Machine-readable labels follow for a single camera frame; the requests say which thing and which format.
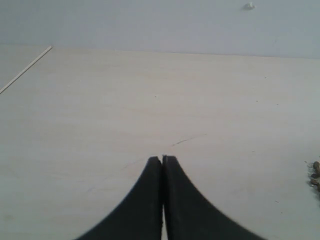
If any small white wall blob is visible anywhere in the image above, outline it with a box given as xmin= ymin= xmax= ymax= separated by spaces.
xmin=242 ymin=2 xmax=256 ymax=11

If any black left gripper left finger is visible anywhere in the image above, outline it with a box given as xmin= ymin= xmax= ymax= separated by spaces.
xmin=79 ymin=156 xmax=163 ymax=240

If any pile of brown pellets and grit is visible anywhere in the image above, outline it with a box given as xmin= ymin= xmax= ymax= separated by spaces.
xmin=304 ymin=160 xmax=320 ymax=195

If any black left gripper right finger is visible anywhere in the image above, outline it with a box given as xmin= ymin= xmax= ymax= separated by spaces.
xmin=162 ymin=155 xmax=261 ymax=240

